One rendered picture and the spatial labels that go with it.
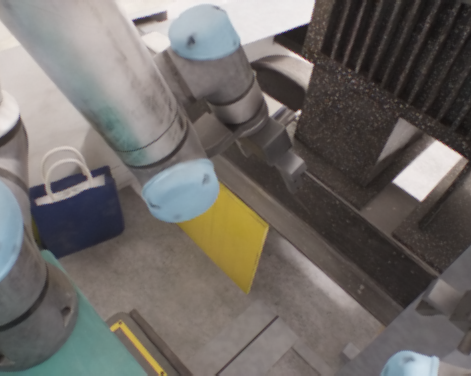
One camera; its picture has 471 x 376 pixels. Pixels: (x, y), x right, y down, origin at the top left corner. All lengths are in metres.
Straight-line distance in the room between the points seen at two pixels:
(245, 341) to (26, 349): 0.88
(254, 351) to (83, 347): 0.82
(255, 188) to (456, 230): 0.54
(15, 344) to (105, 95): 0.33
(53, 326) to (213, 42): 0.39
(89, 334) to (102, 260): 0.92
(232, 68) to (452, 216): 0.60
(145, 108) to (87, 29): 0.08
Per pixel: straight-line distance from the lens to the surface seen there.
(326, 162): 0.87
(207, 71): 0.47
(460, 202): 0.95
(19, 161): 0.51
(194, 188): 0.36
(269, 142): 0.54
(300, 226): 1.05
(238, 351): 1.29
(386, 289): 1.02
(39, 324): 0.52
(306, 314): 1.41
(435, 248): 0.82
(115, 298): 1.39
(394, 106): 0.72
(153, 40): 1.23
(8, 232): 0.40
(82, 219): 1.37
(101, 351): 0.55
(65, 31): 0.27
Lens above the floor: 1.24
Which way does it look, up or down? 48 degrees down
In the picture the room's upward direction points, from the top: 9 degrees clockwise
